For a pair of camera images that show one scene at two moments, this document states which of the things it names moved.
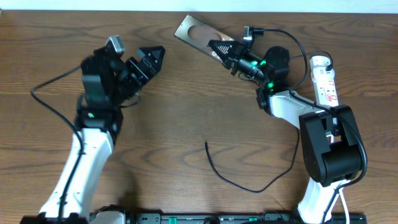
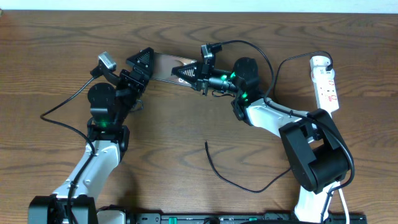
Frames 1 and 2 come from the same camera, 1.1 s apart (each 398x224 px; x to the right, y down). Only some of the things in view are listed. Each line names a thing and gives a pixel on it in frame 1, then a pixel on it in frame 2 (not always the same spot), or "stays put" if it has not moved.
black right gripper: x=234 y=48 -> x=202 y=74
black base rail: x=238 y=218 stays put
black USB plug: x=329 y=67 stays put
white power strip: x=324 y=87 stays put
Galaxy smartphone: x=198 y=34 -> x=163 y=65
